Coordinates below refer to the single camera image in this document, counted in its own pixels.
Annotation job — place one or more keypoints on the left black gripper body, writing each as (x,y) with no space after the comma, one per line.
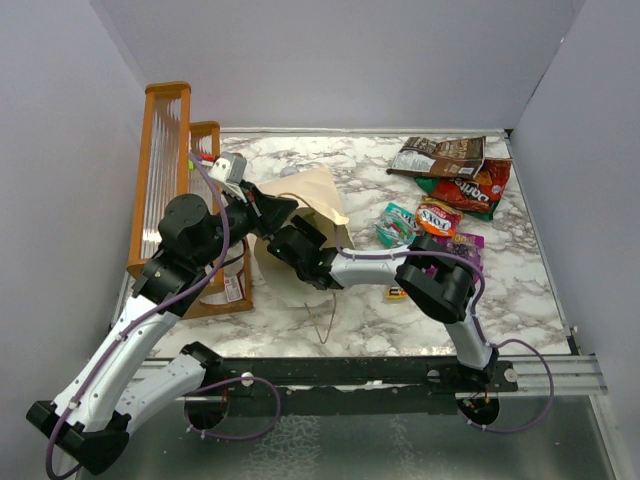
(244,218)

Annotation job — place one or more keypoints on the beige paper bag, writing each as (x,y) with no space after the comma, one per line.
(294,263)

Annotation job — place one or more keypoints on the teal snack packet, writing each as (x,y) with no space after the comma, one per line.
(397,226)

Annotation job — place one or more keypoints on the yellow candy packet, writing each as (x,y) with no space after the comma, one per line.
(396,293)

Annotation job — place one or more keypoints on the orange snack packet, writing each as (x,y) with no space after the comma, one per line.
(438,218)

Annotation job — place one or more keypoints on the brown snack packet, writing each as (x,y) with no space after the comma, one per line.
(421,157)

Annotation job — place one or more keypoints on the magenta snack packet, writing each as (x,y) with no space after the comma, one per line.
(465,245)

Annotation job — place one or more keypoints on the red snack packet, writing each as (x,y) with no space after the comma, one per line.
(491,179)

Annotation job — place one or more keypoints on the green crisps bag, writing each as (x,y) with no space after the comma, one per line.
(425,184)

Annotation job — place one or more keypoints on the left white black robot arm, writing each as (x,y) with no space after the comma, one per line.
(93,419)

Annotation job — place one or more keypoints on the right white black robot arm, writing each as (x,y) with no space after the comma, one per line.
(445,287)

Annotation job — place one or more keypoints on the small clear plastic cup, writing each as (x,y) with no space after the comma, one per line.
(288,171)

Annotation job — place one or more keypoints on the red white label card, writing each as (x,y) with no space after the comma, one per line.
(233,289)

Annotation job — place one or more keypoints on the wooden tiered display rack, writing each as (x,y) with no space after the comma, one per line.
(164,172)

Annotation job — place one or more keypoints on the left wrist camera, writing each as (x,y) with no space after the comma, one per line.
(227,172)

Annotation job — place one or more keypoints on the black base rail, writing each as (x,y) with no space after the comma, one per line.
(317,386)

